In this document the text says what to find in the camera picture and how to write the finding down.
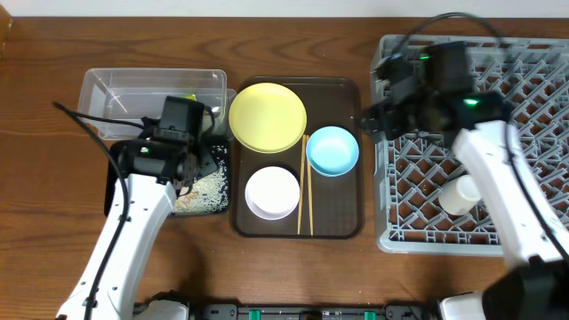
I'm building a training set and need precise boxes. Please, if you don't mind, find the light blue bowl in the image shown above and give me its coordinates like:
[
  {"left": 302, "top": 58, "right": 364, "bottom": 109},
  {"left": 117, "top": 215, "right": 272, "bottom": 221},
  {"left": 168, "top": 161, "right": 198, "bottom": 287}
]
[{"left": 306, "top": 126, "right": 359, "bottom": 177}]

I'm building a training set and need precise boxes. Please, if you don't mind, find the green snack wrapper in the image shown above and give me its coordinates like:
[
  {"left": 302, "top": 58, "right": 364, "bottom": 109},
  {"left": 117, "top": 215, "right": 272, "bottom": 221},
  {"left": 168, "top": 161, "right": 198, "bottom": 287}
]
[{"left": 184, "top": 93, "right": 196, "bottom": 101}]

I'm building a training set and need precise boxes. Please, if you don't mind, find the yellow plate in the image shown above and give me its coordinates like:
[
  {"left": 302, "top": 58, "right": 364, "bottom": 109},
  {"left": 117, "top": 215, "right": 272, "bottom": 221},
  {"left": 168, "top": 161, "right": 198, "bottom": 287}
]
[{"left": 228, "top": 83, "right": 308, "bottom": 154}]

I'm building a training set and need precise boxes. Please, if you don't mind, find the white bowl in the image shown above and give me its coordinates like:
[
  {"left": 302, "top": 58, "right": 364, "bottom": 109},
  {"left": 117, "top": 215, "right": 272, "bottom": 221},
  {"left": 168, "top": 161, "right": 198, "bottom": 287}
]
[{"left": 244, "top": 166, "right": 300, "bottom": 220}]

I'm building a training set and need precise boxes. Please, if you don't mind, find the white cup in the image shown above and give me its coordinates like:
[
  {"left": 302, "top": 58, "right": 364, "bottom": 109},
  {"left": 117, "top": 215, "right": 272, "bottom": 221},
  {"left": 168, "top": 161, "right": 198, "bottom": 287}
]
[{"left": 438, "top": 174, "right": 482, "bottom": 216}]

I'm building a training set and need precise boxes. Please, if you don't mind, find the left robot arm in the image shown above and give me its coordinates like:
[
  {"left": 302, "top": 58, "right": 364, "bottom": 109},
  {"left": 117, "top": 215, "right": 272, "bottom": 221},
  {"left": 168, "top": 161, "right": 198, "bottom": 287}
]
[{"left": 56, "top": 96, "right": 212, "bottom": 319}]

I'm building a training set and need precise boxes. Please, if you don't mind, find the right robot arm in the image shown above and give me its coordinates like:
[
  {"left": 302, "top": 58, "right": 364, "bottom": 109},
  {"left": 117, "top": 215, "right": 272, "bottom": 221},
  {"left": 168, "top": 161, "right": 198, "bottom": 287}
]
[{"left": 359, "top": 42, "right": 568, "bottom": 319}]

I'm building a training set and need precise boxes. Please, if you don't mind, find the grey dishwasher rack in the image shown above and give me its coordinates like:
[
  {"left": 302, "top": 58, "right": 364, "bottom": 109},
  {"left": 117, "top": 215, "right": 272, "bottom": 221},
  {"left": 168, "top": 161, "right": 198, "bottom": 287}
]
[{"left": 373, "top": 36, "right": 568, "bottom": 257}]

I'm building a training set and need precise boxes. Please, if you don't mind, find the black plastic tray bin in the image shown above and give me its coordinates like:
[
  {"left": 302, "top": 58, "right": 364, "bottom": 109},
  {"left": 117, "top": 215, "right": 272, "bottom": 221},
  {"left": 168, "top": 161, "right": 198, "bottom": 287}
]
[{"left": 103, "top": 138, "right": 231, "bottom": 218}]

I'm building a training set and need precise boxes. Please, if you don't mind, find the spilled rice pile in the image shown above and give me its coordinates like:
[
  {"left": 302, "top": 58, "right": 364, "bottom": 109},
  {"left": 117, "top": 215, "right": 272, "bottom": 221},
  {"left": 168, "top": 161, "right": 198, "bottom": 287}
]
[{"left": 172, "top": 145, "right": 230, "bottom": 216}]

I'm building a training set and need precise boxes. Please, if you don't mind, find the brown serving tray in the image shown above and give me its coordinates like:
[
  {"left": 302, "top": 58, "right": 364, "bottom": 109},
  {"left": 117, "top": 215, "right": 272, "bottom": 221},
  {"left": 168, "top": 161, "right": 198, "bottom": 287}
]
[{"left": 229, "top": 76, "right": 365, "bottom": 239}]

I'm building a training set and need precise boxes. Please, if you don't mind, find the left wooden chopstick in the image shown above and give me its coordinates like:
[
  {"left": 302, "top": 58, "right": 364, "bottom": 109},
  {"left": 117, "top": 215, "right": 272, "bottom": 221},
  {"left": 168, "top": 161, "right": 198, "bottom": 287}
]
[{"left": 297, "top": 134, "right": 307, "bottom": 235}]

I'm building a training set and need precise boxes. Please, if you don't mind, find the wooden chopstick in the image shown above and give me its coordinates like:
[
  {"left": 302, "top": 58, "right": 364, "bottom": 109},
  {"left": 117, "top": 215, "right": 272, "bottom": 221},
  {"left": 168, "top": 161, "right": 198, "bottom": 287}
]
[
  {"left": 304, "top": 135, "right": 314, "bottom": 236},
  {"left": 297, "top": 134, "right": 307, "bottom": 235}
]

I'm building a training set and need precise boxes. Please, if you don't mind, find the right wooden chopstick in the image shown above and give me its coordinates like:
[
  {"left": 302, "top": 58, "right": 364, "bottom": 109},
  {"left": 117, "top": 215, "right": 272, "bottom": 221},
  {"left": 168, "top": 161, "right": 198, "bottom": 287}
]
[{"left": 304, "top": 135, "right": 314, "bottom": 236}]

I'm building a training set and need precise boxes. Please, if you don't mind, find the clear plastic bin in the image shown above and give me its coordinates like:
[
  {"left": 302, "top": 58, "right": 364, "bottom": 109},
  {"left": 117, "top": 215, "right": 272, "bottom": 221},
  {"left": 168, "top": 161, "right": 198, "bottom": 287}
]
[{"left": 77, "top": 68, "right": 236, "bottom": 135}]

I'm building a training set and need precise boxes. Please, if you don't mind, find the left black cable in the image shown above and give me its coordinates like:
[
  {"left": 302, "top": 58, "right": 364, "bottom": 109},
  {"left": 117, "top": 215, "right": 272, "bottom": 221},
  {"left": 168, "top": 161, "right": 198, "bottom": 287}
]
[{"left": 52, "top": 100, "right": 148, "bottom": 320}]

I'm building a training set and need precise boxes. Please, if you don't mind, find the black cable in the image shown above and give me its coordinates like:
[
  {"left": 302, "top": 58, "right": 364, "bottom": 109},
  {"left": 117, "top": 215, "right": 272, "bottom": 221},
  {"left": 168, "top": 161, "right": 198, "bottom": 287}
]
[
  {"left": 390, "top": 12, "right": 569, "bottom": 263},
  {"left": 52, "top": 100, "right": 148, "bottom": 320}
]

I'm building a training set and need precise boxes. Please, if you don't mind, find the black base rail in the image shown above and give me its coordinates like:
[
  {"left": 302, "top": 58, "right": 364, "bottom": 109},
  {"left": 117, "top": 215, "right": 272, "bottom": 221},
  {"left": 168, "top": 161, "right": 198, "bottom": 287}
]
[{"left": 187, "top": 304, "right": 437, "bottom": 320}]

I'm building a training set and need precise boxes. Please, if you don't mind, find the right black cable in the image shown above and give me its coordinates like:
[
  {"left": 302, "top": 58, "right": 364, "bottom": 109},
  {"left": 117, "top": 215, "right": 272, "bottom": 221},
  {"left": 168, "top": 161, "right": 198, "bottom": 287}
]
[{"left": 390, "top": 12, "right": 569, "bottom": 263}]

